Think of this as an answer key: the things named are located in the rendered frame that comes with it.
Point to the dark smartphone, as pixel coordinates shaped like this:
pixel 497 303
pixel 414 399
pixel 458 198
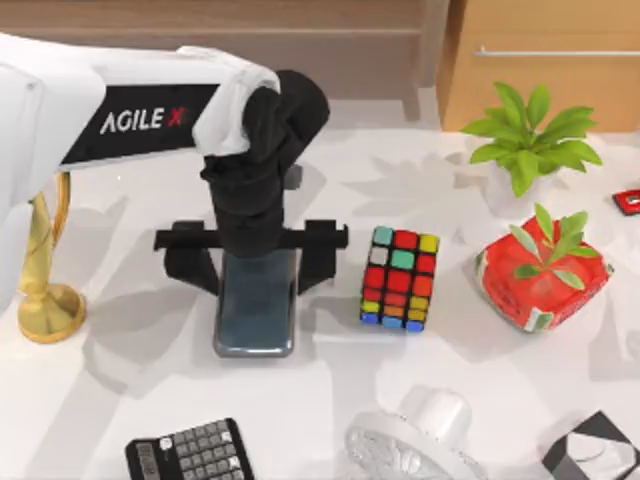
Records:
pixel 255 315

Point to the multicoloured puzzle cube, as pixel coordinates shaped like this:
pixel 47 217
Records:
pixel 400 280

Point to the black calculator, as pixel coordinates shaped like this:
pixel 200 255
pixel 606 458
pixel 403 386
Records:
pixel 195 452

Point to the brown wooden shelf unit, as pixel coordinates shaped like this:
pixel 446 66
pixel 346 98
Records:
pixel 250 35

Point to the white and clear desk fan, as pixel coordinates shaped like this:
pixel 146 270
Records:
pixel 425 440

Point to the small plant in red pot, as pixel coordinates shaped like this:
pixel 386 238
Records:
pixel 540 290

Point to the green plant in white pot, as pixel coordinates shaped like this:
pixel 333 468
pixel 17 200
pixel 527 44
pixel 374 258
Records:
pixel 525 140

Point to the pale wooden cupboard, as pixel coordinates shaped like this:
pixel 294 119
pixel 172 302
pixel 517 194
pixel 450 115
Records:
pixel 550 85

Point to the red and black stapler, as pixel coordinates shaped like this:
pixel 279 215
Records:
pixel 629 201

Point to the black and white box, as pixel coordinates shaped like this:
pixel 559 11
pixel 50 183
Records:
pixel 590 450

